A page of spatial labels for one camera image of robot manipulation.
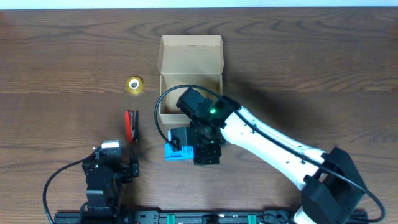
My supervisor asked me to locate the blue plastic case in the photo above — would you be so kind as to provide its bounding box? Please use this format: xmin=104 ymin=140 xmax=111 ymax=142
xmin=164 ymin=143 xmax=194 ymax=161

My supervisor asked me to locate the red and black stapler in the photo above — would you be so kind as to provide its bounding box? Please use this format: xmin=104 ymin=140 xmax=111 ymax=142
xmin=124 ymin=110 xmax=139 ymax=143

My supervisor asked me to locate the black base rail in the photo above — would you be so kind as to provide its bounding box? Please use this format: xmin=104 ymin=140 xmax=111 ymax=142
xmin=54 ymin=210 xmax=312 ymax=224

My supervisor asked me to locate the yellow clear tape roll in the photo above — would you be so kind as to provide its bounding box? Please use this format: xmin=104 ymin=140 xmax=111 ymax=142
xmin=126 ymin=76 xmax=144 ymax=95

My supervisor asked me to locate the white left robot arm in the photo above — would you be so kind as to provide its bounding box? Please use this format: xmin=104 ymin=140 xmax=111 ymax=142
xmin=82 ymin=145 xmax=139 ymax=221

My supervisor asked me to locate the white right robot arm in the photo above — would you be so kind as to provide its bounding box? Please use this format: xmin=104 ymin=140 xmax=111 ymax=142
xmin=176 ymin=88 xmax=368 ymax=223

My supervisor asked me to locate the brown cardboard box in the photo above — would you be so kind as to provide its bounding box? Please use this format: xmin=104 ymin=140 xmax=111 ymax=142
xmin=157 ymin=34 xmax=224 ymax=125

